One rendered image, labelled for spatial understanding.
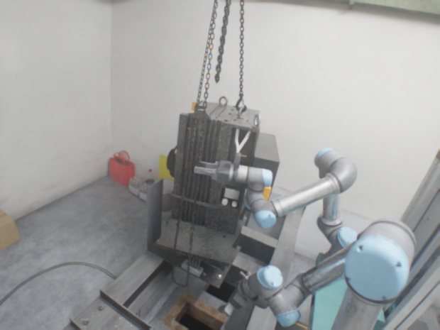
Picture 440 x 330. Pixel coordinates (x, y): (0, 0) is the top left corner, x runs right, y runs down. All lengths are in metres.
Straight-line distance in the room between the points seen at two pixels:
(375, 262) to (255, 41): 2.14
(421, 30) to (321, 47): 0.76
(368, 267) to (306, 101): 1.90
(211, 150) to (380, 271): 0.95
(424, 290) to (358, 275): 0.41
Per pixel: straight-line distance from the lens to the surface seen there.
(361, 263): 0.57
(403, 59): 2.37
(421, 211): 1.10
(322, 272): 0.84
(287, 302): 0.86
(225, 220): 1.47
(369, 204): 2.64
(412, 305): 1.01
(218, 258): 1.37
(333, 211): 1.29
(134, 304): 1.75
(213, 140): 1.23
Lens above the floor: 1.93
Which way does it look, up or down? 24 degrees down
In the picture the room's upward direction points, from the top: 8 degrees clockwise
